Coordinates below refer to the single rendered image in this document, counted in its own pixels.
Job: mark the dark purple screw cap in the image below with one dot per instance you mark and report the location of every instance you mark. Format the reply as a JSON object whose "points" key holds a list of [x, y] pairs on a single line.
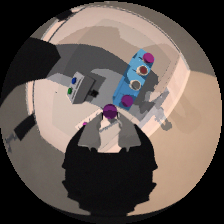
{"points": [[127, 100]]}

